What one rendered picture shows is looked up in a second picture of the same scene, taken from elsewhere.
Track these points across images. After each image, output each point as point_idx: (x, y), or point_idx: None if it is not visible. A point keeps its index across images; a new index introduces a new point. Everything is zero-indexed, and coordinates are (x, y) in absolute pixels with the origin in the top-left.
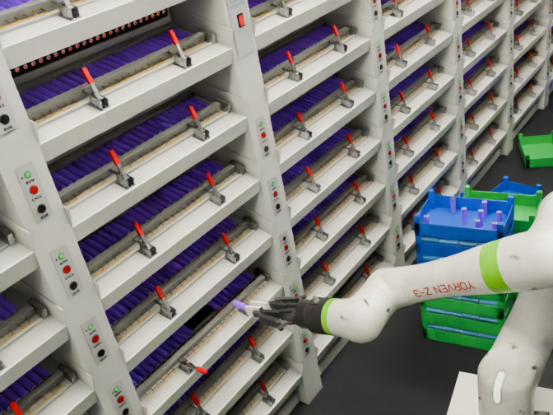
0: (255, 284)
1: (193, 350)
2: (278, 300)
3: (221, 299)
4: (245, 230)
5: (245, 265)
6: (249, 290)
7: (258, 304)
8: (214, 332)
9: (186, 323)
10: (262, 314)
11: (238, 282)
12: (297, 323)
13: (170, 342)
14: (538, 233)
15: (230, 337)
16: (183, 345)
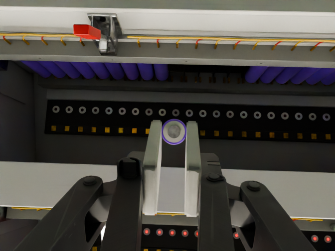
0: (31, 56)
1: (315, 47)
2: (96, 234)
3: (134, 65)
4: (22, 209)
5: (75, 178)
6: (59, 56)
7: (159, 176)
8: (224, 35)
9: (234, 66)
10: (242, 240)
11: (69, 66)
12: None
13: (310, 75)
14: None
15: (215, 10)
16: (315, 67)
